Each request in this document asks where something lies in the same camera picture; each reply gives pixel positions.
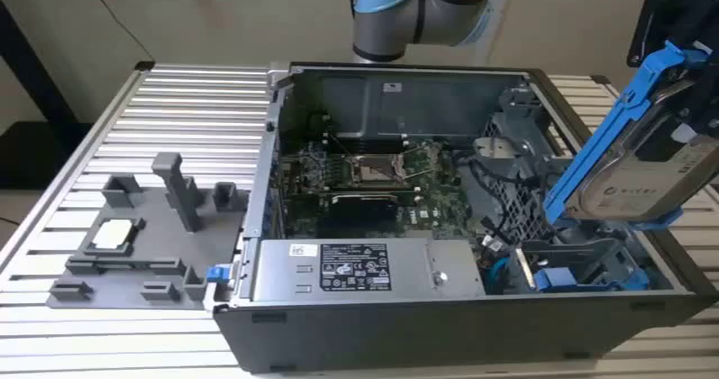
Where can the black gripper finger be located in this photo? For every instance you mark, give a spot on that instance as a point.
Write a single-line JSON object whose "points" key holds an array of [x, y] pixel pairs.
{"points": [[702, 101]]}

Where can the hard disk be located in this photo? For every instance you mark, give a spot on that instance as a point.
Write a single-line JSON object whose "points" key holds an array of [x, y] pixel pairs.
{"points": [[553, 279], [613, 185]]}

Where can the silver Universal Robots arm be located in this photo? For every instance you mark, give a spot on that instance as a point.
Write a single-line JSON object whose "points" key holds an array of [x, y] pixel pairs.
{"points": [[387, 25]]}

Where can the grey metal disk bay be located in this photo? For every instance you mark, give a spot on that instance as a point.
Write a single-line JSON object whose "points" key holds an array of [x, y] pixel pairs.
{"points": [[517, 202]]}

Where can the black table corner cap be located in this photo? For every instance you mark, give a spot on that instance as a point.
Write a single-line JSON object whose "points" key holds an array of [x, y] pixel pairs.
{"points": [[601, 80], [145, 65]]}

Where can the green motherboard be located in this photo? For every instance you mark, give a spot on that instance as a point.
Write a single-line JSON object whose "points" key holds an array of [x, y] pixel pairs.
{"points": [[443, 210]]}

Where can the CPU socket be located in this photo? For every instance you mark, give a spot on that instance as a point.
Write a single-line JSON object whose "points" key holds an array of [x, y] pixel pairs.
{"points": [[374, 169]]}

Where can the black graphics card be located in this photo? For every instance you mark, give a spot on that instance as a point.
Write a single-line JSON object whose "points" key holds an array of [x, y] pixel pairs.
{"points": [[359, 217]]}

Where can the silver power supply unit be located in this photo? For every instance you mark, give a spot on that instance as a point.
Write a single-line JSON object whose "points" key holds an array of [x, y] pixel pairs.
{"points": [[367, 269]]}

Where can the black open PC case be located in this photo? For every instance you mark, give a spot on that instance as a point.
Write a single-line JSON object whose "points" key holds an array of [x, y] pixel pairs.
{"points": [[427, 337]]}

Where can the blue case latch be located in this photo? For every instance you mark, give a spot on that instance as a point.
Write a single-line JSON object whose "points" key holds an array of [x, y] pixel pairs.
{"points": [[217, 274]]}

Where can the grey parts rack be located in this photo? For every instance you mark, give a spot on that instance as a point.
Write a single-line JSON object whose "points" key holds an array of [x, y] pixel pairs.
{"points": [[163, 244]]}

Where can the silver CPU chip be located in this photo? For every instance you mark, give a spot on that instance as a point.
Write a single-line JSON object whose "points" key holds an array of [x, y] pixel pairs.
{"points": [[114, 232]]}

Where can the black desk frame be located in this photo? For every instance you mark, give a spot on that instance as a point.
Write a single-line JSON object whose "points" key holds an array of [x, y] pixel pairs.
{"points": [[34, 101]]}

